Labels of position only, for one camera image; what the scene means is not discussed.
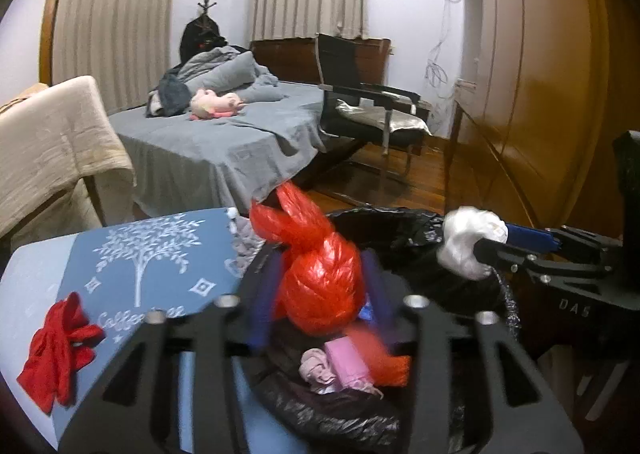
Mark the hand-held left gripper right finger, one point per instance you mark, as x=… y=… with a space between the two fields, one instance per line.
x=380 y=299

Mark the pink plush toy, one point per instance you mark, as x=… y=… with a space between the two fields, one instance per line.
x=215 y=103

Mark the wooden coat rack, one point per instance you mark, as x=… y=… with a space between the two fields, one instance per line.
x=203 y=3

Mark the wooden headboard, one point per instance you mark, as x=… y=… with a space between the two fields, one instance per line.
x=290 y=58

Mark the grey duvet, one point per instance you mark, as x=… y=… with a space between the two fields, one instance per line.
x=265 y=86

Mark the pink paper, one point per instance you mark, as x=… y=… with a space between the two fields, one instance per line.
x=315 y=369

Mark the grey pillow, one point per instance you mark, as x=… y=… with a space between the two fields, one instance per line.
x=225 y=71

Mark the pink plastic packet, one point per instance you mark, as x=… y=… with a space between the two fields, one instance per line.
x=347 y=359

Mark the black chair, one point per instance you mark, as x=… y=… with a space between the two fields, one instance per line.
x=340 y=58

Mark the blue tree-print tablecloth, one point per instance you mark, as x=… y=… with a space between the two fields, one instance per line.
x=75 y=259

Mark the bin with black trash bag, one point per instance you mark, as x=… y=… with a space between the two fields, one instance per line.
x=330 y=419

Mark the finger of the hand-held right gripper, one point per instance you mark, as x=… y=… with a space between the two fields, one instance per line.
x=530 y=236
x=505 y=254

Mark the wooden furniture frame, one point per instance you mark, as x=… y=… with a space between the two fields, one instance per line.
x=95 y=199

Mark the beige towel on chair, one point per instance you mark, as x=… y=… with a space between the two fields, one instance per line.
x=50 y=143

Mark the red cloth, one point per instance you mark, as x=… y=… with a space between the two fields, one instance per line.
x=55 y=354

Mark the red plastic bag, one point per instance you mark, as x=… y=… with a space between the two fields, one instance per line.
x=315 y=279

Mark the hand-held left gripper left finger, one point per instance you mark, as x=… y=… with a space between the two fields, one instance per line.
x=265 y=304

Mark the bed with grey sheet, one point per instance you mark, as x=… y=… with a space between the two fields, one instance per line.
x=200 y=148

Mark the dark grey clothing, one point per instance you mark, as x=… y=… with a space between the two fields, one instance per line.
x=172 y=96

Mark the dark coat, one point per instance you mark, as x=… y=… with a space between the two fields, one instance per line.
x=197 y=38

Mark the wooden wardrobe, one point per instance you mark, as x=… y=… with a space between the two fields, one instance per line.
x=550 y=58

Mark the silver seat cushion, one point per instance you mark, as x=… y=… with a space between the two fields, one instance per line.
x=380 y=118

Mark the white plastic bag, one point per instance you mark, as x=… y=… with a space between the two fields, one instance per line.
x=467 y=239

